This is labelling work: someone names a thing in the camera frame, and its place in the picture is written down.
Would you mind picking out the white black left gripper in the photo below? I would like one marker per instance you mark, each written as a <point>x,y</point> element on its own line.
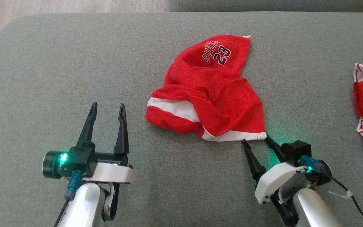
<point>112,173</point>

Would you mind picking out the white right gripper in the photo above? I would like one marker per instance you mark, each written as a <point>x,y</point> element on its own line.
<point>273,181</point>

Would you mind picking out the red shorts white stripe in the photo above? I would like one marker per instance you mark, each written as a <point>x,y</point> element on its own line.
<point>216,94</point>

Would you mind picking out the grey sofa seat cushion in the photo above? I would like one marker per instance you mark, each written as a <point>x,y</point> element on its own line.
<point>263,4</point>

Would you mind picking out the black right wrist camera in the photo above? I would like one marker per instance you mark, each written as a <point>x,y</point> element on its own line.
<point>296,149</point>

